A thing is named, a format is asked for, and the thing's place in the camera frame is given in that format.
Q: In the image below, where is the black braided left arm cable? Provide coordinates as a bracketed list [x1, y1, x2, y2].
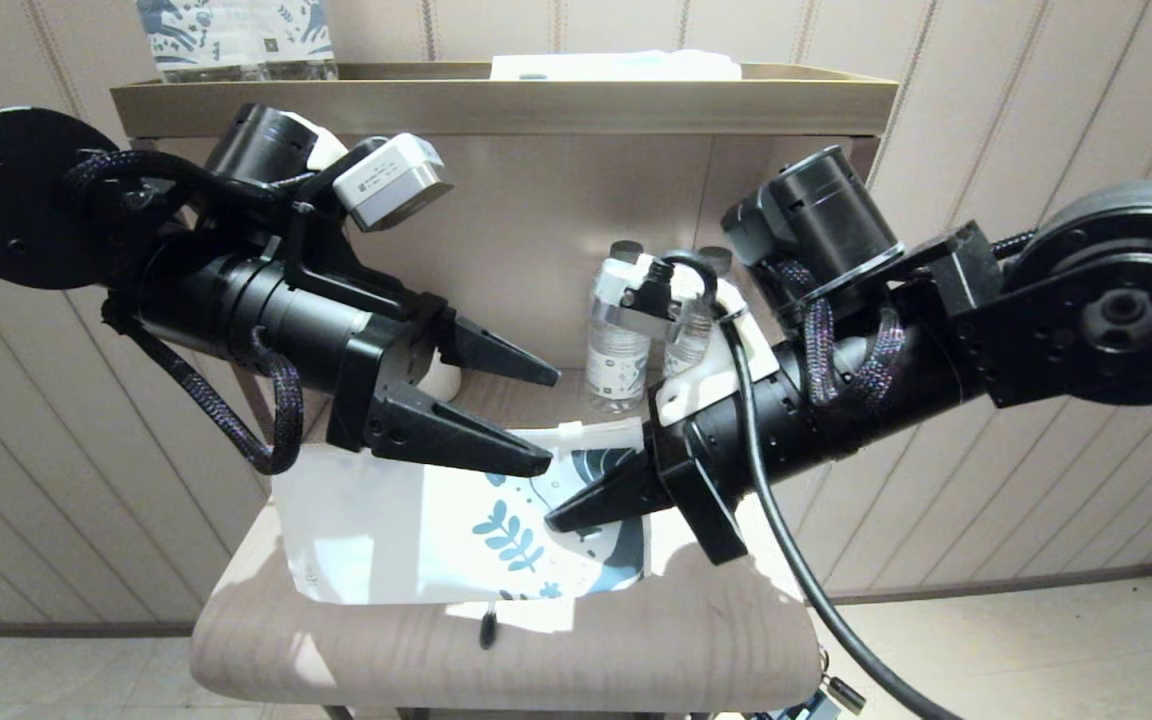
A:
[66, 150, 307, 476]

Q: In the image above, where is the blue patterned label bottle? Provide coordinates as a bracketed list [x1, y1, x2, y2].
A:
[258, 0, 339, 83]

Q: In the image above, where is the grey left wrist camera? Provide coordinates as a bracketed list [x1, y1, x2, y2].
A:
[333, 133, 455, 233]

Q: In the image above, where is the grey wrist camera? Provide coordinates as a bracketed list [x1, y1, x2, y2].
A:
[619, 253, 727, 336]
[333, 133, 455, 233]

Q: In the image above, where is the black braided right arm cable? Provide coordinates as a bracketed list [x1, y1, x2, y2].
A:
[776, 230, 1037, 406]

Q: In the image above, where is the black left camera bracket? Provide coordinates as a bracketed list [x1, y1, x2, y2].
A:
[281, 140, 407, 311]

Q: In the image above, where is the white ribbed mug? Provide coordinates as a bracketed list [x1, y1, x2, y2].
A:
[416, 345, 464, 401]

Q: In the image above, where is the white blue-patterned zip pouch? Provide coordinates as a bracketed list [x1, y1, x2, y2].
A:
[271, 420, 652, 607]

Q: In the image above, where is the clear plastic water bottle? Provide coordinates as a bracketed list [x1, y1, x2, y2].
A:
[664, 246, 737, 379]
[586, 240, 652, 414]

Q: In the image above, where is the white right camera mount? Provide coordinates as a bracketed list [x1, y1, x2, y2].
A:
[654, 278, 785, 429]

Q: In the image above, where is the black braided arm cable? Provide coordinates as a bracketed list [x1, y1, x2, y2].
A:
[66, 150, 307, 476]
[776, 230, 1037, 406]

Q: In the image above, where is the smooth black right camera cable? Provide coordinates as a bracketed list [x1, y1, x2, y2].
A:
[661, 250, 967, 720]

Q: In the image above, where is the beige wooden shelf cabinet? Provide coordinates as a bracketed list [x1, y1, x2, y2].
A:
[131, 135, 882, 481]

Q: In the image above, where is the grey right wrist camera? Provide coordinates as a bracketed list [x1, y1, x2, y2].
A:
[619, 253, 727, 336]

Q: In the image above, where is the patterned bag on shelf top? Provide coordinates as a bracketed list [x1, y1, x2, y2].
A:
[136, 0, 267, 84]

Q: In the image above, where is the brown metal tray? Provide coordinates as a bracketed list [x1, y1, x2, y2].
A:
[111, 63, 897, 141]

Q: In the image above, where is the white blue flat packet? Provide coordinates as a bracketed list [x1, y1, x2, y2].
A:
[489, 50, 743, 83]

